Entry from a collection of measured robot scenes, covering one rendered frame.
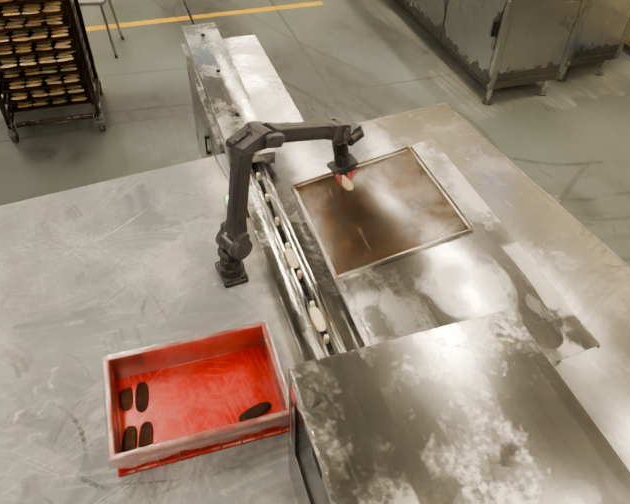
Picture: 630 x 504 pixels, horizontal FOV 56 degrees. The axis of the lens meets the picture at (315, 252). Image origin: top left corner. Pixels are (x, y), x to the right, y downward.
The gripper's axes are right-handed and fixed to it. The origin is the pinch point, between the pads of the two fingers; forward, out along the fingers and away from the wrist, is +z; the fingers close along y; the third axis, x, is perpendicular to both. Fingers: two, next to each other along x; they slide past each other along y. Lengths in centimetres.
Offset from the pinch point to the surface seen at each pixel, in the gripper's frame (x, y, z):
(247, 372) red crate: 57, 63, 1
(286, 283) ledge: 33, 39, 1
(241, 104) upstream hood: -69, 16, -3
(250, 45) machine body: -141, -13, 11
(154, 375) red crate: 47, 87, -4
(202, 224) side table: -11, 55, 1
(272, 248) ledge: 15.7, 37.0, 0.8
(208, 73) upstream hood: -101, 21, -5
